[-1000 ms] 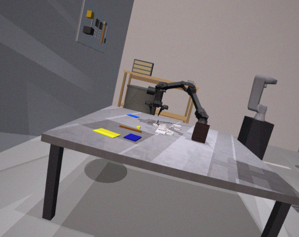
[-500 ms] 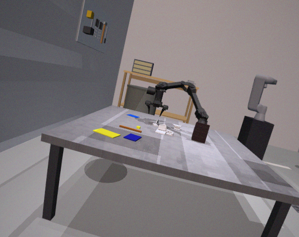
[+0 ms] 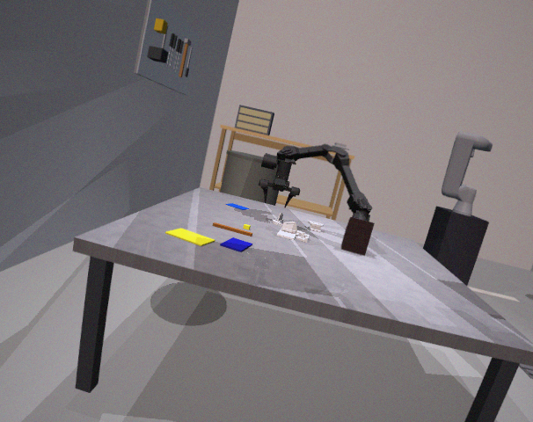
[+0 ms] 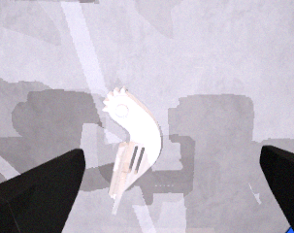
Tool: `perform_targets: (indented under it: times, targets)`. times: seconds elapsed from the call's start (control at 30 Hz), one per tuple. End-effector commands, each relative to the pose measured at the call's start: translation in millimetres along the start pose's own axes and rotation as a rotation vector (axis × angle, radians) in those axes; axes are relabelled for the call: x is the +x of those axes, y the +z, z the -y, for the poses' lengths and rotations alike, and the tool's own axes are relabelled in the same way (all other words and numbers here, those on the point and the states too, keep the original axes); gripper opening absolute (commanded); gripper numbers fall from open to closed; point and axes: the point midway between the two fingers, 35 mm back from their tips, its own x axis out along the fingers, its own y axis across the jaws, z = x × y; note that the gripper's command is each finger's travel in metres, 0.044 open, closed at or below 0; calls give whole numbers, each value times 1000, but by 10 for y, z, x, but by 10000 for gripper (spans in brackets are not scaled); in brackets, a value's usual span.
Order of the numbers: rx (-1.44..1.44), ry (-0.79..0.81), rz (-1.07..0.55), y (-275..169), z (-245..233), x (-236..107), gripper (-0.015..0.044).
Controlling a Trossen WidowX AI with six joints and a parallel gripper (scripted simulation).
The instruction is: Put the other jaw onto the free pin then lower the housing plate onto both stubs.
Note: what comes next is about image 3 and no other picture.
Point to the brown long thin bar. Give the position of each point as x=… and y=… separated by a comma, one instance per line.
x=232, y=229

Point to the yellow flat plate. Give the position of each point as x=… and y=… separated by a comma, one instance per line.
x=190, y=237

